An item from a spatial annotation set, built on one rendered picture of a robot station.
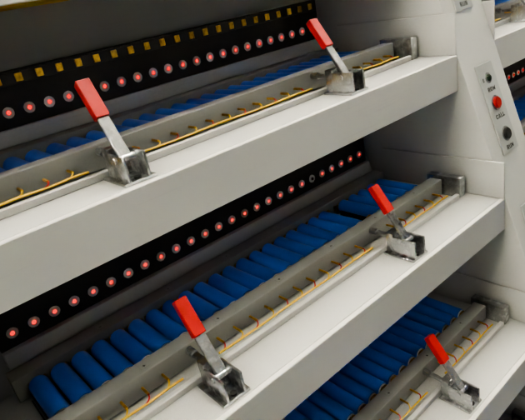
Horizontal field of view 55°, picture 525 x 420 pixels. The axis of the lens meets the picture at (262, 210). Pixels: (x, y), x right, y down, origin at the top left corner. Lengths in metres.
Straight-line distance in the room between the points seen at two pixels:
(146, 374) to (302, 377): 0.14
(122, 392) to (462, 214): 0.45
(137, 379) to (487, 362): 0.46
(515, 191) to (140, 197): 0.52
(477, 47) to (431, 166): 0.17
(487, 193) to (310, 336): 0.35
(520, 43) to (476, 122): 0.19
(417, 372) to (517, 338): 0.16
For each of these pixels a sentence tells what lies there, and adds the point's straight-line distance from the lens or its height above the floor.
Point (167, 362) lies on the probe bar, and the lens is 0.47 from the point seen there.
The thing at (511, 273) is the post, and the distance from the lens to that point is 0.78.
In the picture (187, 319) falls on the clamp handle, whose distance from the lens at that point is 0.44.
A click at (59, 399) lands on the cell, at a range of 0.49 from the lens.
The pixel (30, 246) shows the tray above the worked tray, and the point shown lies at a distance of 0.37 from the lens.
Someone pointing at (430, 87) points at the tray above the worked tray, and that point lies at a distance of 0.65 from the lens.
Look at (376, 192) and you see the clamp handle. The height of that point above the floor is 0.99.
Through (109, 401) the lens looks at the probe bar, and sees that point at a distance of 0.46.
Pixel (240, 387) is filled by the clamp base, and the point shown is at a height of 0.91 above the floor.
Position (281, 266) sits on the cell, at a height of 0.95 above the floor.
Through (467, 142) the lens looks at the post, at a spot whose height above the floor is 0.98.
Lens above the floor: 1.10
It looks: 8 degrees down
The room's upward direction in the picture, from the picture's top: 22 degrees counter-clockwise
